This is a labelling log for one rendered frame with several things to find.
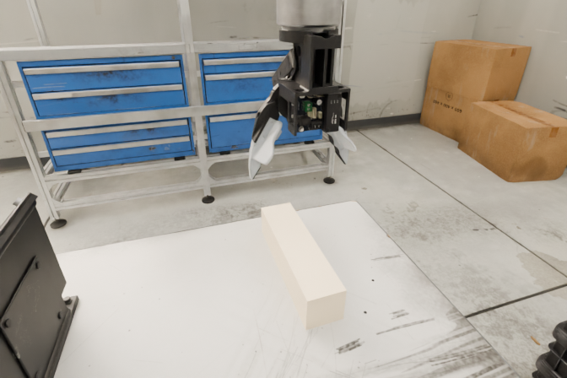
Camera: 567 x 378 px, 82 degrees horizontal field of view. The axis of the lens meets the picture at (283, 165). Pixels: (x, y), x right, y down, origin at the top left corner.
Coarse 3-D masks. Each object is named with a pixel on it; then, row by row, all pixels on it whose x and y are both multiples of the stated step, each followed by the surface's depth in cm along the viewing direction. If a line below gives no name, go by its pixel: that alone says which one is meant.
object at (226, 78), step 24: (216, 72) 175; (240, 72) 179; (264, 72) 182; (216, 96) 181; (240, 96) 185; (264, 96) 189; (216, 120) 185; (240, 120) 190; (216, 144) 192; (240, 144) 198
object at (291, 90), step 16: (288, 32) 37; (304, 32) 36; (336, 32) 38; (304, 48) 37; (320, 48) 35; (304, 64) 37; (320, 64) 37; (288, 80) 42; (304, 80) 38; (320, 80) 38; (288, 96) 39; (304, 96) 39; (320, 96) 39; (336, 96) 39; (288, 112) 43; (304, 112) 40; (320, 112) 40; (336, 112) 40; (288, 128) 41; (304, 128) 41; (320, 128) 40; (336, 128) 41
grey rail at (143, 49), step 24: (0, 48) 147; (24, 48) 148; (48, 48) 148; (72, 48) 150; (96, 48) 152; (120, 48) 155; (144, 48) 158; (168, 48) 161; (216, 48) 168; (240, 48) 172; (264, 48) 175; (288, 48) 179
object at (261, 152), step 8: (272, 120) 44; (264, 128) 44; (272, 128) 44; (280, 128) 42; (264, 136) 44; (272, 136) 43; (256, 144) 45; (264, 144) 44; (272, 144) 42; (256, 152) 45; (264, 152) 43; (272, 152) 41; (256, 160) 44; (264, 160) 42; (256, 168) 46
